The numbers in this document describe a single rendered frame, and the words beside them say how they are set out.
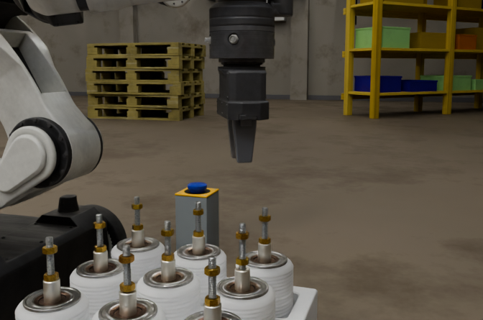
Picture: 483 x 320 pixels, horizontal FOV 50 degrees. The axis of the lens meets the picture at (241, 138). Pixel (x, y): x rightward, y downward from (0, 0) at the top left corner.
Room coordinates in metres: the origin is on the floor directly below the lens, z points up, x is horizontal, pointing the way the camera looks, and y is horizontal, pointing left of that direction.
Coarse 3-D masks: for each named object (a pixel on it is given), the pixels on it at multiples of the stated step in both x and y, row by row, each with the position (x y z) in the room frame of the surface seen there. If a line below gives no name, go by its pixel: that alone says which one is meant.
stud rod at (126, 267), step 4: (124, 244) 0.65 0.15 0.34; (128, 244) 0.65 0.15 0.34; (124, 248) 0.64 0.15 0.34; (128, 248) 0.64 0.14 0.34; (124, 252) 0.64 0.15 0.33; (128, 252) 0.64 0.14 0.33; (124, 256) 0.64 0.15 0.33; (128, 256) 0.64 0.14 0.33; (124, 264) 0.64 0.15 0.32; (128, 264) 0.64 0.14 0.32; (124, 268) 0.64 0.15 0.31; (128, 268) 0.64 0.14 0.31; (124, 272) 0.64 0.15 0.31; (128, 272) 0.64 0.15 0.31; (124, 276) 0.64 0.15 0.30; (128, 276) 0.64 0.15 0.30; (124, 280) 0.64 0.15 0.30; (128, 280) 0.64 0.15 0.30; (124, 284) 0.64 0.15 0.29; (128, 284) 0.64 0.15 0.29; (124, 292) 0.64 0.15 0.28; (128, 292) 0.64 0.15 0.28
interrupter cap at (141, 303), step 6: (138, 300) 0.67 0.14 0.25; (144, 300) 0.67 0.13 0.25; (108, 306) 0.66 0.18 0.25; (114, 306) 0.66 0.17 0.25; (138, 306) 0.66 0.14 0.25; (144, 306) 0.66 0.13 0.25; (150, 306) 0.66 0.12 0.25; (156, 306) 0.65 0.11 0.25; (102, 312) 0.64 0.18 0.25; (108, 312) 0.64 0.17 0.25; (114, 312) 0.64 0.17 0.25; (138, 312) 0.64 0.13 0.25; (144, 312) 0.64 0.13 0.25; (150, 312) 0.64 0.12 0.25; (156, 312) 0.64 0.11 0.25; (102, 318) 0.62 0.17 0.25; (108, 318) 0.62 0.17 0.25; (114, 318) 0.62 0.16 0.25; (120, 318) 0.62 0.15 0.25; (126, 318) 0.63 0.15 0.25; (132, 318) 0.62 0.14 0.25; (138, 318) 0.62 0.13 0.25; (144, 318) 0.62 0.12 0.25; (150, 318) 0.62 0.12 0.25
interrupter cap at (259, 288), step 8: (224, 280) 0.74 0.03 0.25; (232, 280) 0.74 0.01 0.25; (256, 280) 0.74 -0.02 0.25; (216, 288) 0.71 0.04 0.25; (224, 288) 0.71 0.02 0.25; (232, 288) 0.72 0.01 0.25; (256, 288) 0.71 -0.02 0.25; (264, 288) 0.71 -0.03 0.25; (224, 296) 0.69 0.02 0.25; (232, 296) 0.68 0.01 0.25; (240, 296) 0.68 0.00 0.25; (248, 296) 0.68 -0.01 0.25; (256, 296) 0.69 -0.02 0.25
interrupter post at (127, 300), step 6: (120, 294) 0.64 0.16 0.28; (126, 294) 0.63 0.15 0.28; (132, 294) 0.64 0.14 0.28; (120, 300) 0.64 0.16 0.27; (126, 300) 0.63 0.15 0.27; (132, 300) 0.64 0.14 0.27; (120, 306) 0.64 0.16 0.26; (126, 306) 0.63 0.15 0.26; (132, 306) 0.64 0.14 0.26; (120, 312) 0.64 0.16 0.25; (126, 312) 0.63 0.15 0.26; (132, 312) 0.64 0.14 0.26
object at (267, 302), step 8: (264, 296) 0.69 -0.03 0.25; (272, 296) 0.70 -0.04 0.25; (224, 304) 0.68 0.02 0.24; (232, 304) 0.68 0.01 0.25; (240, 304) 0.67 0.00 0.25; (248, 304) 0.68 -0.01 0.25; (256, 304) 0.68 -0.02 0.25; (264, 304) 0.68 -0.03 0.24; (272, 304) 0.70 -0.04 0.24; (232, 312) 0.67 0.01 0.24; (240, 312) 0.67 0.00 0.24; (248, 312) 0.67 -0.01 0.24; (256, 312) 0.68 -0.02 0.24; (264, 312) 0.68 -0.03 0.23; (272, 312) 0.70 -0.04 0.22
